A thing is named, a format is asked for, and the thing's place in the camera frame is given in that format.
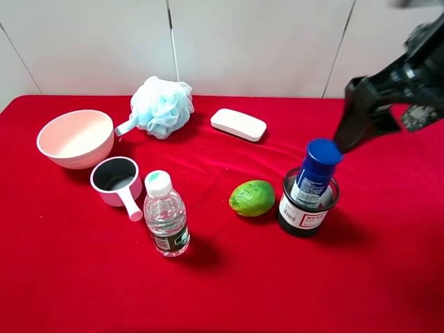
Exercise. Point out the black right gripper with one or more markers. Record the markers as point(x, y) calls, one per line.
point(415, 78)

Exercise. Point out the blue capped cylindrical bottle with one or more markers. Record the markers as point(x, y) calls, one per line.
point(316, 171)

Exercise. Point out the black mesh pen holder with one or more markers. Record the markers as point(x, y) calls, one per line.
point(301, 221)

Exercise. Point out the green lime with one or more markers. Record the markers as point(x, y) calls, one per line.
point(252, 198)

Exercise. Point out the blue mesh bath sponge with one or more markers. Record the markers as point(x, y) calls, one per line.
point(159, 107)

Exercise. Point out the clear water bottle green label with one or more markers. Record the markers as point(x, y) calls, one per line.
point(165, 215)

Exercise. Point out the pink toy saucepan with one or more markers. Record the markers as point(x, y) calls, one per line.
point(118, 183)

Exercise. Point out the red velvet tablecloth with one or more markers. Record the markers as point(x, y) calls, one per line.
point(71, 263)

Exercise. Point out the pink white bowl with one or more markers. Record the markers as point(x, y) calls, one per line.
point(77, 140)

